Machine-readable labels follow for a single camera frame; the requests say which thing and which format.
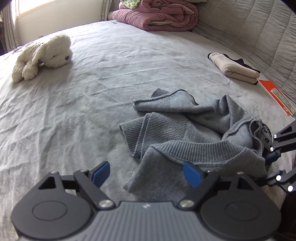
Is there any grey knitted cat sweater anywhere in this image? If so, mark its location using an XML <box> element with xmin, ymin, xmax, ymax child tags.
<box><xmin>120</xmin><ymin>89</ymin><xmax>271</xmax><ymax>202</ymax></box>

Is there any orange book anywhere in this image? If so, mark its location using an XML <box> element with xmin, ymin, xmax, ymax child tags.
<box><xmin>258</xmin><ymin>79</ymin><xmax>295</xmax><ymax>116</ymax></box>

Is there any grey bed sheet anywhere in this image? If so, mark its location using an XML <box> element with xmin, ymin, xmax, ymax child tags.
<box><xmin>1</xmin><ymin>21</ymin><xmax>293</xmax><ymax>240</ymax></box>

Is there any beige folded garment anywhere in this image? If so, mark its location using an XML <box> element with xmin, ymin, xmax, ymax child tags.
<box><xmin>209</xmin><ymin>52</ymin><xmax>261</xmax><ymax>84</ymax></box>

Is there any grey quilted blanket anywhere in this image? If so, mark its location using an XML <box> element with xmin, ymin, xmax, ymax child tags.
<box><xmin>193</xmin><ymin>1</ymin><xmax>296</xmax><ymax>102</ymax></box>

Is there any white plush dog toy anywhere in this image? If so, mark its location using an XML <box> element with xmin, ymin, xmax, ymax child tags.
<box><xmin>11</xmin><ymin>35</ymin><xmax>73</xmax><ymax>83</ymax></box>

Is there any grey curtain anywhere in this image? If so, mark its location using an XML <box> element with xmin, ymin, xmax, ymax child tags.
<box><xmin>1</xmin><ymin>1</ymin><xmax>21</xmax><ymax>52</ymax></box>

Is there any pink folded quilt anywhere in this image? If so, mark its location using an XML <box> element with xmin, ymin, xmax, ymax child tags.
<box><xmin>107</xmin><ymin>0</ymin><xmax>198</xmax><ymax>32</ymax></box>

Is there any green patterned cloth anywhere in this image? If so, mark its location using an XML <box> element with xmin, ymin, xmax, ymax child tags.
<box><xmin>118</xmin><ymin>0</ymin><xmax>141</xmax><ymax>9</ymax></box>

